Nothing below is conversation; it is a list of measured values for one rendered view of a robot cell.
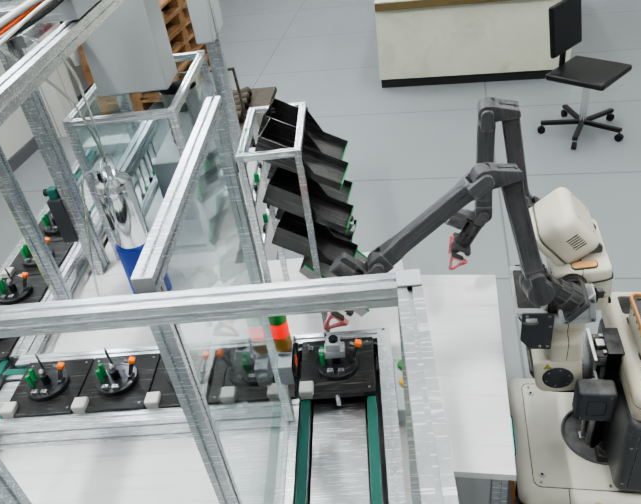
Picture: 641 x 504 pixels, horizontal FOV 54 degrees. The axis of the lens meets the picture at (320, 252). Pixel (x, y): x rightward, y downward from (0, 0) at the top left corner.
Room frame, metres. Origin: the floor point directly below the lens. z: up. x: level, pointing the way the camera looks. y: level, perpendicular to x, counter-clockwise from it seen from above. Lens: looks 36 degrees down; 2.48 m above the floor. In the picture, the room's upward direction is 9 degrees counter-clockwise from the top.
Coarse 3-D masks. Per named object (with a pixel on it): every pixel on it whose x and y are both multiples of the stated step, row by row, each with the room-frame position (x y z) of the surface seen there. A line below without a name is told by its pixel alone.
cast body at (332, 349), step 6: (330, 336) 1.44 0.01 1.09; (336, 336) 1.44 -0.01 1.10; (330, 342) 1.42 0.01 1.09; (336, 342) 1.42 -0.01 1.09; (342, 342) 1.45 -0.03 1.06; (324, 348) 1.44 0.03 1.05; (330, 348) 1.42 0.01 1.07; (336, 348) 1.41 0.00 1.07; (342, 348) 1.42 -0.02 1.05; (324, 354) 1.44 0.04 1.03; (330, 354) 1.42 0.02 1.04; (336, 354) 1.41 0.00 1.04; (342, 354) 1.41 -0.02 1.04
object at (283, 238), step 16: (288, 224) 1.81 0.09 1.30; (304, 224) 1.80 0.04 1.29; (320, 224) 1.78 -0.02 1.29; (272, 240) 1.70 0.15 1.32; (288, 240) 1.68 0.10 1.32; (304, 240) 1.67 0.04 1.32; (320, 240) 1.76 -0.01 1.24; (336, 240) 1.77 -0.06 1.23; (320, 256) 1.66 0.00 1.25; (336, 256) 1.69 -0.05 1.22; (352, 256) 1.71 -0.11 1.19
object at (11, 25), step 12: (36, 0) 1.50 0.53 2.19; (48, 0) 1.51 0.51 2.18; (60, 0) 1.56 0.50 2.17; (12, 12) 1.41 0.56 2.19; (24, 12) 1.44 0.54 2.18; (36, 12) 1.43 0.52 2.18; (48, 12) 1.48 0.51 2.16; (0, 24) 1.33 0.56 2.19; (12, 24) 1.37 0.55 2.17; (24, 24) 1.37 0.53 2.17; (0, 36) 1.28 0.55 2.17; (12, 36) 1.31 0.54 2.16
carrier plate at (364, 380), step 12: (372, 348) 1.49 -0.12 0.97; (312, 360) 1.47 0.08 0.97; (360, 360) 1.44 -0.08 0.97; (372, 360) 1.43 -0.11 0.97; (312, 372) 1.42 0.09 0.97; (360, 372) 1.39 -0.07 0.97; (372, 372) 1.38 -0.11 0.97; (324, 384) 1.36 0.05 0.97; (336, 384) 1.36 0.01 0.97; (348, 384) 1.35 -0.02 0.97; (360, 384) 1.34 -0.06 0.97; (372, 384) 1.33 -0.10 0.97; (324, 396) 1.32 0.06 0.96; (348, 396) 1.31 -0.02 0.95
